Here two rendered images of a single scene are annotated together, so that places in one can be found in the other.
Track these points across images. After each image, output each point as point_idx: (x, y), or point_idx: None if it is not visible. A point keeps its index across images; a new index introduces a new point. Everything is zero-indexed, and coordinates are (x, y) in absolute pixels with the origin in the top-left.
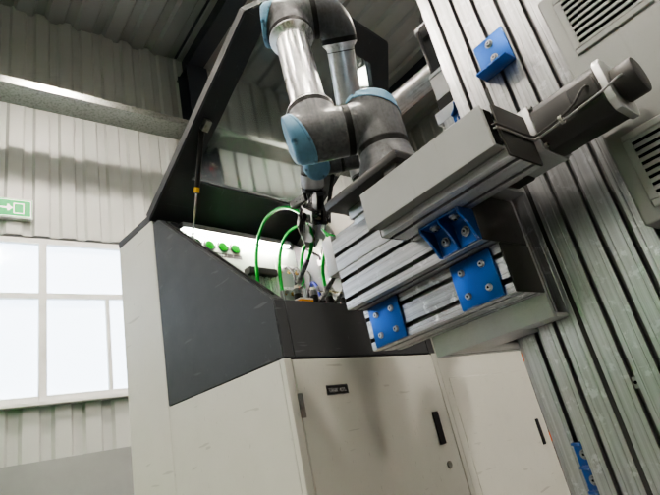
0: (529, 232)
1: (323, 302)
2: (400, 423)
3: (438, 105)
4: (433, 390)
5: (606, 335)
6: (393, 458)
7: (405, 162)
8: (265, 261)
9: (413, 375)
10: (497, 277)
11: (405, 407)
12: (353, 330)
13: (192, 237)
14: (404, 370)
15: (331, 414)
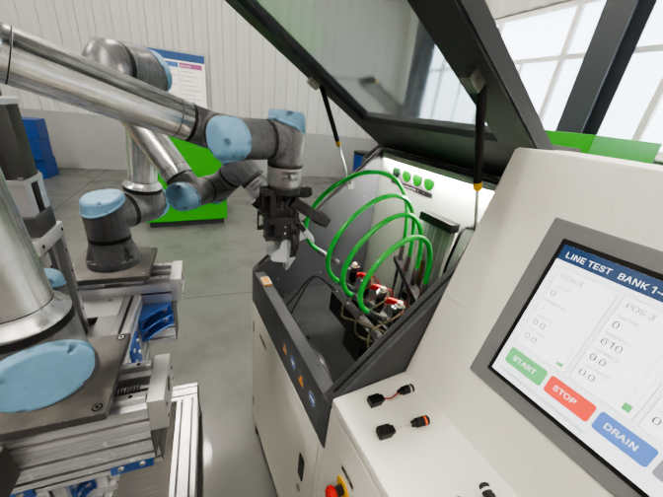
0: None
1: (265, 292)
2: (281, 409)
3: (52, 211)
4: (308, 453)
5: None
6: (274, 409)
7: (74, 263)
8: (460, 207)
9: (297, 415)
10: None
11: (286, 411)
12: (273, 326)
13: (346, 181)
14: (292, 398)
15: (259, 346)
